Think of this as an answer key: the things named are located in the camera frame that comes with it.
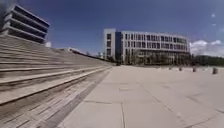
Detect large white grid-window building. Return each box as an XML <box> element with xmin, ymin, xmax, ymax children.
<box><xmin>102</xmin><ymin>27</ymin><xmax>192</xmax><ymax>66</ymax></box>

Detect low pale building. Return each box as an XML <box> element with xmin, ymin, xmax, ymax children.
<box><xmin>56</xmin><ymin>46</ymin><xmax>83</xmax><ymax>54</ymax></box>

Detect pale concrete slab plaza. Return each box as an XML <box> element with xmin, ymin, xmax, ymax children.
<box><xmin>56</xmin><ymin>64</ymin><xmax>224</xmax><ymax>128</ymax></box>

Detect wide concrete stairs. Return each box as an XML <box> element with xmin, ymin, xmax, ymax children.
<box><xmin>0</xmin><ymin>34</ymin><xmax>114</xmax><ymax>128</ymax></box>

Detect row of stone bollards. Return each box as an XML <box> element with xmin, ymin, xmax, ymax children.
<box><xmin>155</xmin><ymin>66</ymin><xmax>219</xmax><ymax>75</ymax></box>

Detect building with dark window bands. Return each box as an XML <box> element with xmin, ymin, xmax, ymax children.
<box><xmin>0</xmin><ymin>3</ymin><xmax>51</xmax><ymax>45</ymax></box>

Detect row of dark trees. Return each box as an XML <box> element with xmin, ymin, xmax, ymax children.
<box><xmin>190</xmin><ymin>54</ymin><xmax>224</xmax><ymax>67</ymax></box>

